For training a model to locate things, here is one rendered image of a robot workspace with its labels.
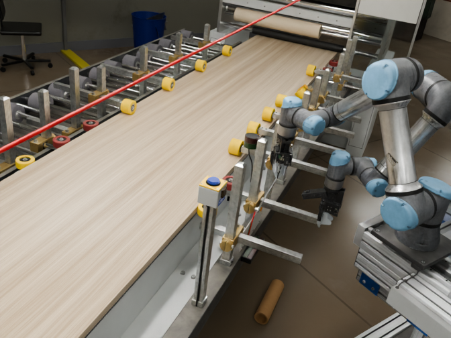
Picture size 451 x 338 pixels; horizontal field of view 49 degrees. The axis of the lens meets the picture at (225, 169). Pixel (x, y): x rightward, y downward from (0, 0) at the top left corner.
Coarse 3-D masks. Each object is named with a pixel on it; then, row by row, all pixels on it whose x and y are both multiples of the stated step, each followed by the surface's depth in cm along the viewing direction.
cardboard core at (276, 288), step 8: (272, 280) 290; (280, 280) 288; (272, 288) 282; (280, 288) 284; (264, 296) 277; (272, 296) 276; (264, 304) 270; (272, 304) 272; (256, 312) 267; (264, 312) 265; (256, 320) 268; (264, 320) 269
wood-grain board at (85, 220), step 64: (256, 64) 374; (320, 64) 394; (128, 128) 255; (192, 128) 263; (0, 192) 192; (64, 192) 198; (128, 192) 203; (192, 192) 208; (0, 256) 162; (64, 256) 165; (128, 256) 169; (0, 320) 139; (64, 320) 142
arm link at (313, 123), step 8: (296, 112) 186; (304, 112) 184; (312, 112) 184; (320, 112) 185; (296, 120) 185; (304, 120) 182; (312, 120) 180; (320, 120) 180; (328, 120) 186; (304, 128) 183; (312, 128) 180; (320, 128) 182
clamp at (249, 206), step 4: (260, 192) 220; (260, 196) 217; (248, 200) 214; (244, 204) 214; (248, 204) 211; (252, 204) 212; (256, 204) 213; (244, 208) 213; (248, 208) 213; (252, 208) 211; (248, 212) 213; (252, 212) 212
